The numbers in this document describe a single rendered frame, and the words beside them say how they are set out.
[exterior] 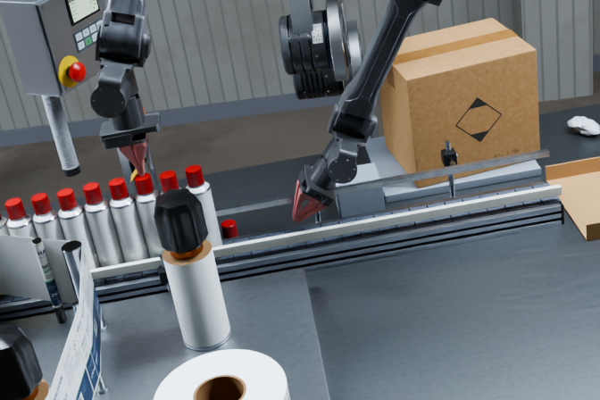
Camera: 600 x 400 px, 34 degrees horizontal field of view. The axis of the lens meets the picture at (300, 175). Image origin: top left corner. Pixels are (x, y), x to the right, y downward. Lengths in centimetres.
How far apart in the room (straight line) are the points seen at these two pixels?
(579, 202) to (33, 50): 117
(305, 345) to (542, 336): 42
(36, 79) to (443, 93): 86
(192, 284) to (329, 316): 32
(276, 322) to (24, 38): 70
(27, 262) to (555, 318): 100
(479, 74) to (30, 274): 103
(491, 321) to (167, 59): 314
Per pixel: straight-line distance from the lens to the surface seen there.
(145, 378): 181
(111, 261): 208
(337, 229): 204
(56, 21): 191
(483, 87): 222
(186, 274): 174
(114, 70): 165
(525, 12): 444
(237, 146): 454
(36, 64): 194
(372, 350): 184
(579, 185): 228
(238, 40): 470
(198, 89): 481
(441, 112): 220
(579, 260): 203
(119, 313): 199
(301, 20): 231
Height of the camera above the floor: 197
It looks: 28 degrees down
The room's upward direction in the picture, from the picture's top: 10 degrees counter-clockwise
